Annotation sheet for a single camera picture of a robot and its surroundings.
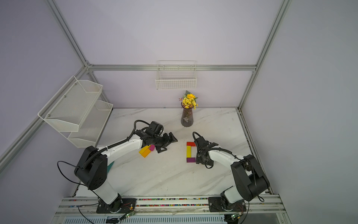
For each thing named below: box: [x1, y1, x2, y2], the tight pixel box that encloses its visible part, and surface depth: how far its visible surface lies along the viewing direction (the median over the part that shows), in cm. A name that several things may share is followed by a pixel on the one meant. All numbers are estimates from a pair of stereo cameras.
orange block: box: [141, 148, 152, 159], surface depth 95 cm
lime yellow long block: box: [186, 145, 192, 159], surface depth 97 cm
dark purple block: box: [186, 157, 196, 163], surface depth 92 cm
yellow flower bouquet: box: [178, 90, 199, 110], surface depth 93 cm
